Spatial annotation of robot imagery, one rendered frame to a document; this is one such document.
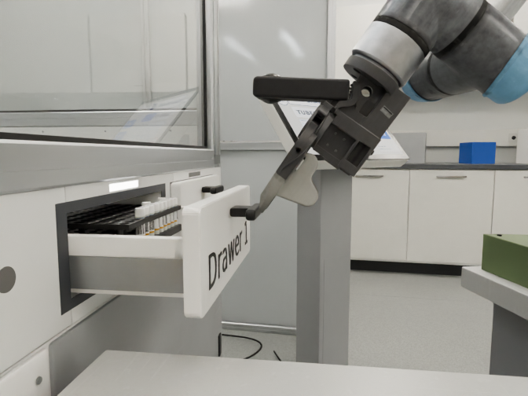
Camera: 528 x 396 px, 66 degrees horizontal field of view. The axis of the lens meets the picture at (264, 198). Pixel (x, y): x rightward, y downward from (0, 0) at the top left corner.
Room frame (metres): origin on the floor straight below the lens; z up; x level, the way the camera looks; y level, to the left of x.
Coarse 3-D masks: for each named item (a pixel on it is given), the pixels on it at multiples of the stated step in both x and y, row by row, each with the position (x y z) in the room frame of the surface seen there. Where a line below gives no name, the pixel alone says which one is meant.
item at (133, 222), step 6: (168, 210) 0.57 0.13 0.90; (174, 210) 0.59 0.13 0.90; (150, 216) 0.51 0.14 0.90; (156, 216) 0.53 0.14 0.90; (162, 216) 0.54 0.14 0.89; (120, 222) 0.46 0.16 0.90; (126, 222) 0.46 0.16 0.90; (132, 222) 0.46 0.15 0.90; (138, 222) 0.47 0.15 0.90; (144, 222) 0.49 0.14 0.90; (114, 228) 0.45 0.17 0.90; (120, 228) 0.45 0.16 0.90; (126, 228) 0.45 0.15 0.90; (132, 228) 0.45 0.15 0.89
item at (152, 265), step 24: (72, 240) 0.41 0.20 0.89; (96, 240) 0.41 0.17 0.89; (120, 240) 0.41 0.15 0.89; (144, 240) 0.40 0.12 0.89; (168, 240) 0.40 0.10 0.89; (72, 264) 0.41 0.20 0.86; (96, 264) 0.41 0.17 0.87; (120, 264) 0.40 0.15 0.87; (144, 264) 0.40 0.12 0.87; (168, 264) 0.40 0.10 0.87; (72, 288) 0.41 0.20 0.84; (96, 288) 0.41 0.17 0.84; (120, 288) 0.41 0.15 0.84; (144, 288) 0.40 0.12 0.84; (168, 288) 0.40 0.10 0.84
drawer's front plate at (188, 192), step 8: (208, 176) 0.92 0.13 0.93; (216, 176) 0.96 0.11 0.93; (176, 184) 0.71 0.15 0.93; (184, 184) 0.73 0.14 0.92; (192, 184) 0.78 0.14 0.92; (200, 184) 0.83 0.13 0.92; (208, 184) 0.89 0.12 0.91; (216, 184) 0.96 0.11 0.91; (176, 192) 0.71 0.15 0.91; (184, 192) 0.73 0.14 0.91; (192, 192) 0.78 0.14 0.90; (200, 192) 0.83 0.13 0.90; (208, 192) 0.89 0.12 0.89; (184, 200) 0.73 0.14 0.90; (192, 200) 0.78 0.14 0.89
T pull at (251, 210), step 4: (256, 204) 0.53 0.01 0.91; (232, 208) 0.51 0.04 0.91; (236, 208) 0.51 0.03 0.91; (240, 208) 0.51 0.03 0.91; (244, 208) 0.51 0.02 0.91; (248, 208) 0.49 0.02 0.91; (252, 208) 0.49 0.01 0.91; (256, 208) 0.50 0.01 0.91; (232, 212) 0.51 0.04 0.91; (236, 212) 0.51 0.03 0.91; (240, 212) 0.51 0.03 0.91; (244, 212) 0.50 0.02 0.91; (248, 212) 0.48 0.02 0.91; (252, 212) 0.48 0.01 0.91; (256, 212) 0.49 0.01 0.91; (260, 212) 0.53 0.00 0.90; (232, 216) 0.51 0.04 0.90; (236, 216) 0.51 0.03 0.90; (240, 216) 0.51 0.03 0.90; (244, 216) 0.51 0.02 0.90; (248, 216) 0.48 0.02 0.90; (252, 216) 0.48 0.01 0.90; (256, 216) 0.49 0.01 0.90; (248, 220) 0.48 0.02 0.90; (252, 220) 0.48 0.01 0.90
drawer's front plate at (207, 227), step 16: (224, 192) 0.53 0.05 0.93; (240, 192) 0.59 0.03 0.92; (192, 208) 0.38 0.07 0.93; (208, 208) 0.41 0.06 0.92; (224, 208) 0.48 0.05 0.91; (192, 224) 0.38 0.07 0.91; (208, 224) 0.41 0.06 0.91; (224, 224) 0.48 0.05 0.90; (240, 224) 0.58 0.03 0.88; (192, 240) 0.38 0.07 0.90; (208, 240) 0.41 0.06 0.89; (224, 240) 0.48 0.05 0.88; (192, 256) 0.38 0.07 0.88; (208, 256) 0.41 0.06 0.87; (224, 256) 0.48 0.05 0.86; (240, 256) 0.58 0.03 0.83; (192, 272) 0.38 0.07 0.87; (208, 272) 0.41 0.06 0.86; (224, 272) 0.48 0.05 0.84; (192, 288) 0.38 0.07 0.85; (208, 288) 0.40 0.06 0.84; (192, 304) 0.38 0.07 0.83; (208, 304) 0.40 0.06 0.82
